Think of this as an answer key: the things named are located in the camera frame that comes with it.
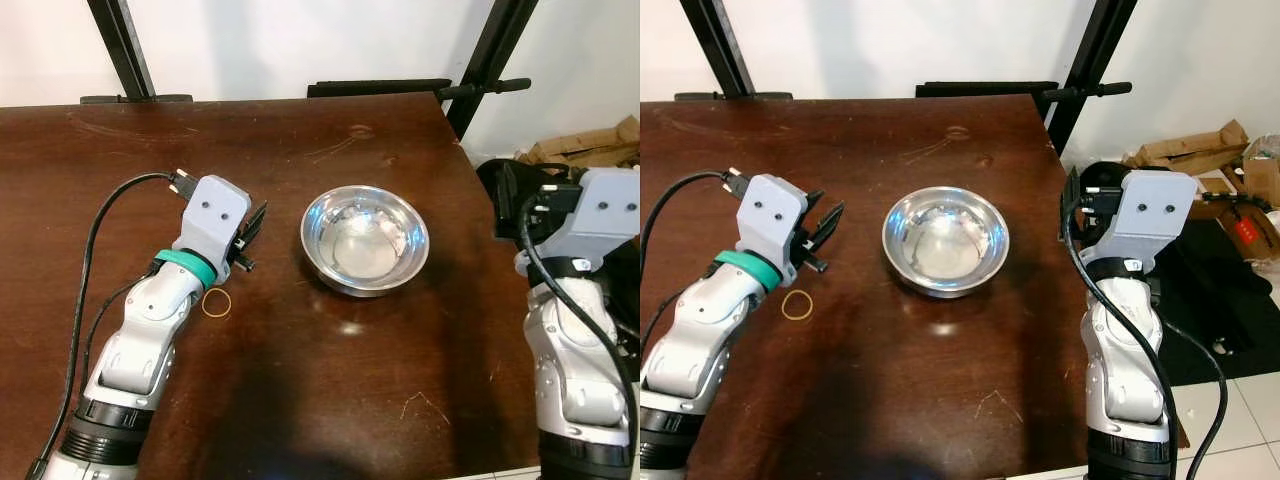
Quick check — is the dark brown wooden table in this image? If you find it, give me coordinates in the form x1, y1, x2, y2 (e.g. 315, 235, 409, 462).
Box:
0, 92, 546, 480
640, 95, 1191, 480

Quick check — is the black round frame handle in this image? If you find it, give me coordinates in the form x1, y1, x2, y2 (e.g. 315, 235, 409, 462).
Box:
437, 77, 533, 102
1040, 81, 1134, 103

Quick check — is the thin black loose cable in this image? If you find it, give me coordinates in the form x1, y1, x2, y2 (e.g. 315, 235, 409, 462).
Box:
1155, 315, 1231, 480

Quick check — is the black metal frame post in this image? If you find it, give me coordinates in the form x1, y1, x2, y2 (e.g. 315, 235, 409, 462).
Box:
1045, 0, 1139, 156
87, 0, 158, 101
445, 0, 541, 141
680, 0, 757, 99

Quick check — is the black flat frame bar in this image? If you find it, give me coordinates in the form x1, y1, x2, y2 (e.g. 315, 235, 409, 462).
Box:
307, 78, 453, 99
915, 80, 1059, 99

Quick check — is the black frame base plate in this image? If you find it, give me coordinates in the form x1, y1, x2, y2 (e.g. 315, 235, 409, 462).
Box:
675, 91, 794, 102
80, 93, 194, 105

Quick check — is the flat brown cardboard box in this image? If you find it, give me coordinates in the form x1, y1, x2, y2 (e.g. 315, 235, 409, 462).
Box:
1190, 172, 1280, 263

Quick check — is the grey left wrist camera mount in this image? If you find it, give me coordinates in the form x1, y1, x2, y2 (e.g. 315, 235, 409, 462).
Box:
737, 174, 809, 284
176, 175, 252, 273

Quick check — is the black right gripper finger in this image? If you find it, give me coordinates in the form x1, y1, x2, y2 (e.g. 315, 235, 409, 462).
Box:
1059, 165, 1084, 244
477, 158, 521, 223

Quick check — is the black floor mat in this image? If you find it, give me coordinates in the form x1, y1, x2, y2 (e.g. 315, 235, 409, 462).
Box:
1150, 218, 1280, 387
605, 235, 641, 346

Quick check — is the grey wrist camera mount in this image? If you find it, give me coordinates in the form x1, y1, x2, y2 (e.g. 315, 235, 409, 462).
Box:
1095, 169, 1200, 269
514, 167, 641, 278
176, 175, 252, 273
737, 174, 809, 284

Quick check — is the clear plastic bag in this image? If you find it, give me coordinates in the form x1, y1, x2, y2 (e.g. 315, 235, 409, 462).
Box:
1243, 133, 1280, 183

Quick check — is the crumpled brown cardboard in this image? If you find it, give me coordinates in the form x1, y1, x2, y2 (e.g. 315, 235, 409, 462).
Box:
517, 114, 641, 171
1125, 119, 1251, 177

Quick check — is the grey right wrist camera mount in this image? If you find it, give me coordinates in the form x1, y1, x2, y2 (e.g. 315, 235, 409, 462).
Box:
1095, 169, 1200, 269
514, 167, 641, 278

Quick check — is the shiny steel bowl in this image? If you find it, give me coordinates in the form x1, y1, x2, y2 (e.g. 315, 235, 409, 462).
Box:
881, 185, 1011, 300
300, 184, 431, 299

